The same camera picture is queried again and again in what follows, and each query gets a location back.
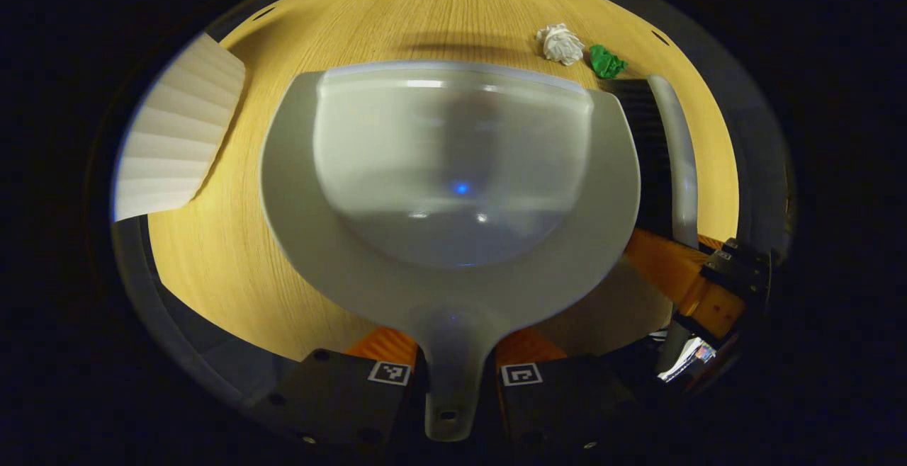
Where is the small broom with black bristles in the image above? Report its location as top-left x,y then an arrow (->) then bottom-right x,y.
601,74 -> 699,249

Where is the white ribbed garbage bin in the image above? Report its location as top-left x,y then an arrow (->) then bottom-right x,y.
113,33 -> 246,223

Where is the green paper ball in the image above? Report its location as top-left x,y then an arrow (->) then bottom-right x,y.
590,45 -> 629,79

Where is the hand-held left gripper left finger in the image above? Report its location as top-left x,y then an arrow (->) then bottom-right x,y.
261,326 -> 427,454

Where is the white paper ball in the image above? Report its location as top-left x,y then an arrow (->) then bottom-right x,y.
535,23 -> 586,67

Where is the white dustpan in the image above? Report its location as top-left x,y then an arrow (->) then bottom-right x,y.
260,61 -> 642,443

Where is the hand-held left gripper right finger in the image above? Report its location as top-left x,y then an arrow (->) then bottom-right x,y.
492,327 -> 640,457

